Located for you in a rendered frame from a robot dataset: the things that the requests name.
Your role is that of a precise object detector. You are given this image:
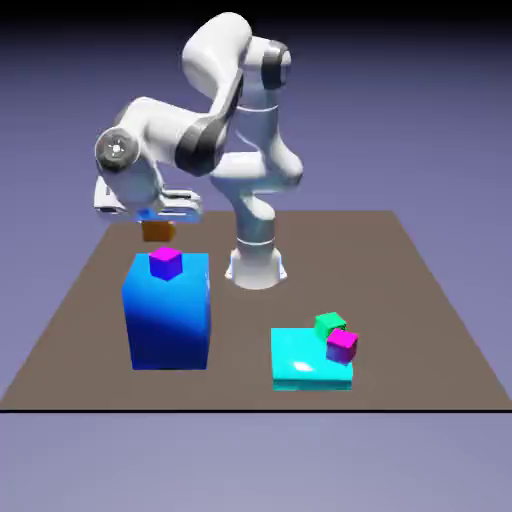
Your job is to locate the small orange cube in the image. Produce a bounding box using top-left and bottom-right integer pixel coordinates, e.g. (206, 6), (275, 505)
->
(141, 220), (178, 244)

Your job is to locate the small magenta cube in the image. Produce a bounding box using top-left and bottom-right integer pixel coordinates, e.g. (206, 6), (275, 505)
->
(148, 246), (184, 282)
(325, 328), (360, 366)

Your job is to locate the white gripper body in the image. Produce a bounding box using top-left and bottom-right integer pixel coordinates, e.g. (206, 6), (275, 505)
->
(134, 189), (204, 225)

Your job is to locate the large cyan box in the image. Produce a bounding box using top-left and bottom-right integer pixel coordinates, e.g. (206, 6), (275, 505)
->
(270, 327), (354, 392)

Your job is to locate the small green cube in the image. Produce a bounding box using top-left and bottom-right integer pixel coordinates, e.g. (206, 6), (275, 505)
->
(314, 311), (348, 341)

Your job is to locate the large blue box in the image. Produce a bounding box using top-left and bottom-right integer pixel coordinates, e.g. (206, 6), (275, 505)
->
(121, 251), (212, 371)

